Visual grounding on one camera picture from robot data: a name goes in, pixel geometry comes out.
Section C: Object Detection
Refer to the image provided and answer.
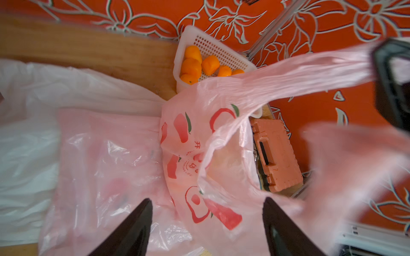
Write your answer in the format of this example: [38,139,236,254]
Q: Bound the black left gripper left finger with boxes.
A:
[90,198,153,256]

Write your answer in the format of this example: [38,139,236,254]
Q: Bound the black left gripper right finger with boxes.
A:
[262,197,324,256]

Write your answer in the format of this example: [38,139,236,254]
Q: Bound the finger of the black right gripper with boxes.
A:
[371,38,410,131]

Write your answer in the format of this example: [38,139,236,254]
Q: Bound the pink printed plastic bag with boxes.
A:
[160,43,410,256]

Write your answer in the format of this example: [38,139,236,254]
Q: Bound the red plastic tool case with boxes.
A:
[250,119,303,195]

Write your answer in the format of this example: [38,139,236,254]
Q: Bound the plain pink plastic bag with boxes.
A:
[38,108,204,256]

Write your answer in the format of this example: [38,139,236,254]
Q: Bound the orange fruit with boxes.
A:
[180,74,199,85]
[231,69,245,76]
[180,58,202,80]
[217,65,232,77]
[201,55,220,76]
[184,45,202,64]

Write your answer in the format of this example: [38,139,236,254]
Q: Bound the white plastic bag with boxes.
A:
[1,59,164,246]

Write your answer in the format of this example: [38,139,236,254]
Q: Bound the white perforated plastic basket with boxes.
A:
[172,25,263,119]

